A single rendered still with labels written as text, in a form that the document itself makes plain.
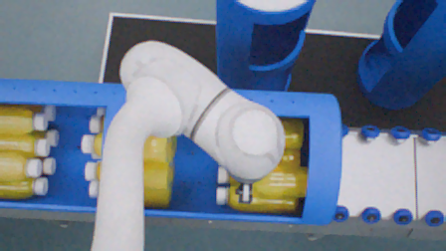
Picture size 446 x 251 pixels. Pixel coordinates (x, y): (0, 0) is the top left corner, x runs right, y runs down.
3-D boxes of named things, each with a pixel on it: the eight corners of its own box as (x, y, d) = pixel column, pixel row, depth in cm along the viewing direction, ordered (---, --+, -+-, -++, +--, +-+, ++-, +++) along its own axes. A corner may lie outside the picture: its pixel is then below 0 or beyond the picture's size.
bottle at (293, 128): (301, 116, 130) (228, 113, 130) (304, 123, 123) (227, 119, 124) (299, 144, 131) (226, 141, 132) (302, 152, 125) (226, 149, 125)
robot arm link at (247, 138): (294, 145, 97) (231, 100, 99) (306, 122, 82) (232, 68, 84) (254, 196, 95) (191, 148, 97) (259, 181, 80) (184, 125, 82)
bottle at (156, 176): (170, 183, 130) (98, 179, 130) (171, 155, 128) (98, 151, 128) (167, 195, 123) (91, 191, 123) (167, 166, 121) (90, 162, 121)
